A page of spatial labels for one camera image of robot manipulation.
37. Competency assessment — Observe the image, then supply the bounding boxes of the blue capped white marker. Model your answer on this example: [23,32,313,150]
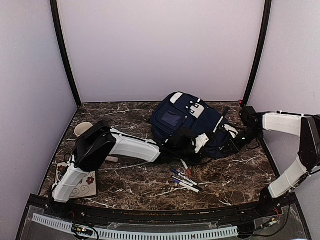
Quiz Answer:
[171,169,186,179]

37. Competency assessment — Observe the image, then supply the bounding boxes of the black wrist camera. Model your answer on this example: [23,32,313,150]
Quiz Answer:
[239,106,256,127]
[170,127,196,148]

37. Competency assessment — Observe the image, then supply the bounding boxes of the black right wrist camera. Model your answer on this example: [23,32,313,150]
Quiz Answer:
[239,106,256,127]

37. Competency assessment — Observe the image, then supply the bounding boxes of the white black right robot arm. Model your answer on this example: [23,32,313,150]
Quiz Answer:
[219,107,320,217]

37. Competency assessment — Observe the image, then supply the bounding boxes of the purple capped white marker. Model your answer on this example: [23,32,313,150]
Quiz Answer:
[172,176,196,187]

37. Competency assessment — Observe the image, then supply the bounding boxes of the navy blue backpack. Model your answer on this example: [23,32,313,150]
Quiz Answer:
[149,91,232,158]

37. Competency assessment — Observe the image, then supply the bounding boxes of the cream floral mug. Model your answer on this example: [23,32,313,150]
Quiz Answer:
[74,122,93,138]

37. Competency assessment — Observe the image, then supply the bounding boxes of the black capped white marker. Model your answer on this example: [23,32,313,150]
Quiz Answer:
[173,178,200,193]

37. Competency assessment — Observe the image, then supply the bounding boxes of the red capped white marker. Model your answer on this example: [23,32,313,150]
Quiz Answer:
[180,159,192,176]

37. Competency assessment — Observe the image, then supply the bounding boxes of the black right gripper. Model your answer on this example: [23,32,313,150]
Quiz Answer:
[223,126,264,154]

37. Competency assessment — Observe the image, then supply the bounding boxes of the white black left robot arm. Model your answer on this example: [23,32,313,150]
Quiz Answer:
[50,120,209,218]

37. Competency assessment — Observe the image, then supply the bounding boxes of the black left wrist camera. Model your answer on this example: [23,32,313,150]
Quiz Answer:
[170,127,196,148]

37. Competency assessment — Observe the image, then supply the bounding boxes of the white slotted cable duct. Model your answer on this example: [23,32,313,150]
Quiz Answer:
[31,213,239,240]

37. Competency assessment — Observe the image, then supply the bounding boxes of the black front rail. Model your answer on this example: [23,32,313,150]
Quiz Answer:
[27,193,301,226]

